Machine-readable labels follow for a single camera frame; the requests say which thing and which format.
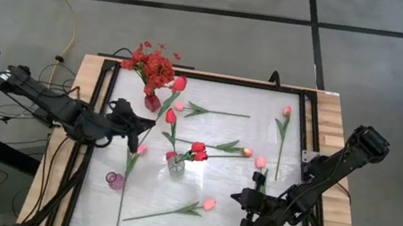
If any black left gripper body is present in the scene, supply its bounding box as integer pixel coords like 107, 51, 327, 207
100, 96, 147, 155

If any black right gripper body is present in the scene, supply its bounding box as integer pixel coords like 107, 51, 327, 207
236, 170, 277, 226

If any red glass vase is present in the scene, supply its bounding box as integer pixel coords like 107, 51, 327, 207
142, 91, 163, 115

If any red artificial tulip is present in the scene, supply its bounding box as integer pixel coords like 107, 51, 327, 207
180, 148, 211, 168
138, 70, 189, 153
156, 107, 187, 165
164, 143, 251, 175

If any clear cut-glass vase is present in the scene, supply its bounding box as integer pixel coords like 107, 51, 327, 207
165, 155, 187, 179

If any red flower bouquet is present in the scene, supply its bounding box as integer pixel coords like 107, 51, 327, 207
115, 37, 184, 102

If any purple glass vase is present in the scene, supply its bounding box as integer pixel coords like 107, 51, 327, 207
103, 170, 127, 193

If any silver metal bracket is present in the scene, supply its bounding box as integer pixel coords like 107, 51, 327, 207
300, 147, 312, 166

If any black arched cable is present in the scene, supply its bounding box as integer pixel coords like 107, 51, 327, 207
111, 45, 138, 61

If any yellow extension cable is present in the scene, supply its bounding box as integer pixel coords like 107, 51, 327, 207
10, 0, 83, 97

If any black arched handle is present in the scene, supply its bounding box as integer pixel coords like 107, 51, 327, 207
268, 70, 284, 88

